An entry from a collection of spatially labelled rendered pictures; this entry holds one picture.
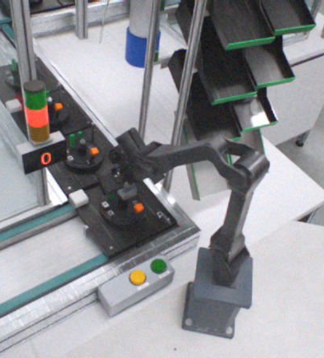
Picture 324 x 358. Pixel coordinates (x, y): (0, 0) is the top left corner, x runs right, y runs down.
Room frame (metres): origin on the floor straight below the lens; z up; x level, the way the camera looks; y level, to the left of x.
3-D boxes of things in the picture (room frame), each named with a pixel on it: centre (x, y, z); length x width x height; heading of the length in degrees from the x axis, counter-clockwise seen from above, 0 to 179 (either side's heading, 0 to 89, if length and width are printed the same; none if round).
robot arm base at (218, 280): (0.62, -0.21, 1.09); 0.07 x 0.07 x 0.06; 87
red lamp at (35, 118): (0.80, 0.31, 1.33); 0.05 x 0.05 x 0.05
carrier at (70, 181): (1.03, 0.26, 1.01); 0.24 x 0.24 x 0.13; 41
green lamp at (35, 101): (0.80, 0.31, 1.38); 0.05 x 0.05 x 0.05
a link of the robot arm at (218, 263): (0.61, -0.20, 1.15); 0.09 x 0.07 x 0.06; 146
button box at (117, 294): (0.62, 0.01, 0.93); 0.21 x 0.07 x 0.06; 131
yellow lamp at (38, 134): (0.80, 0.31, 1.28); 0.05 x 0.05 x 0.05
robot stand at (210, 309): (0.61, -0.21, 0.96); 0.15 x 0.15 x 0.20; 87
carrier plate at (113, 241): (0.84, 0.09, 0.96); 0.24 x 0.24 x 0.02; 41
